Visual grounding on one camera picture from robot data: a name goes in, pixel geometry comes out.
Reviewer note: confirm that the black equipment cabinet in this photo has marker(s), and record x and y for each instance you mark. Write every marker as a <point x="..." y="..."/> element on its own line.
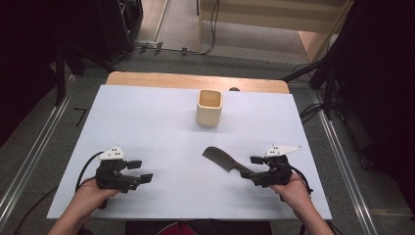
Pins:
<point x="120" y="26"/>

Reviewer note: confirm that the black curtain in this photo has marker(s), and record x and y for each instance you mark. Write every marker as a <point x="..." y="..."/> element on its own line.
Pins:
<point x="26" y="49"/>
<point x="381" y="81"/>

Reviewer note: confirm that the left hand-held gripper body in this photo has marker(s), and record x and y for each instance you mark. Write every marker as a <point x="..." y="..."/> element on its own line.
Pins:
<point x="109" y="178"/>

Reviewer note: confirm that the person's black sleeve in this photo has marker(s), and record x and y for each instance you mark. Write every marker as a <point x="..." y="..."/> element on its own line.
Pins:
<point x="84" y="231"/>

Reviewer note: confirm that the person's right hand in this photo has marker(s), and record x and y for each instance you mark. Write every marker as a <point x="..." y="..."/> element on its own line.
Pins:
<point x="295" y="194"/>

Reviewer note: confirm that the person's black red clothing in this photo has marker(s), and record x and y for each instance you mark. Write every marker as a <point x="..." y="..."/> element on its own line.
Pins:
<point x="202" y="228"/>

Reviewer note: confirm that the black metal stand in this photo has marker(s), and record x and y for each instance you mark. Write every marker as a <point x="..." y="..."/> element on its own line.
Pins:
<point x="328" y="84"/>
<point x="60" y="78"/>

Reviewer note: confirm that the dark grey spatula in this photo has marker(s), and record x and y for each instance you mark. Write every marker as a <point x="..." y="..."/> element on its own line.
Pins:
<point x="218" y="158"/>

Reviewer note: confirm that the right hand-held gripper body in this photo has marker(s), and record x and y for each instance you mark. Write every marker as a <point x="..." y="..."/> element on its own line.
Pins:
<point x="277" y="174"/>

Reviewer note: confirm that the beige square cup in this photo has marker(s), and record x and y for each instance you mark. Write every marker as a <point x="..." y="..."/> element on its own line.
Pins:
<point x="208" y="114"/>

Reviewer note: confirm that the metal floor rail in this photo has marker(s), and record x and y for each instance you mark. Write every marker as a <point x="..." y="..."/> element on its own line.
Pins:
<point x="32" y="158"/>
<point x="345" y="163"/>

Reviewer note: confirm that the person's left hand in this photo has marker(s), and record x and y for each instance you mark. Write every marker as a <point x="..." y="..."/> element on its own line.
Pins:
<point x="86" y="194"/>

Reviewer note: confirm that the wooden partition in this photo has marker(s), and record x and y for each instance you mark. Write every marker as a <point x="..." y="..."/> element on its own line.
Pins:
<point x="277" y="16"/>

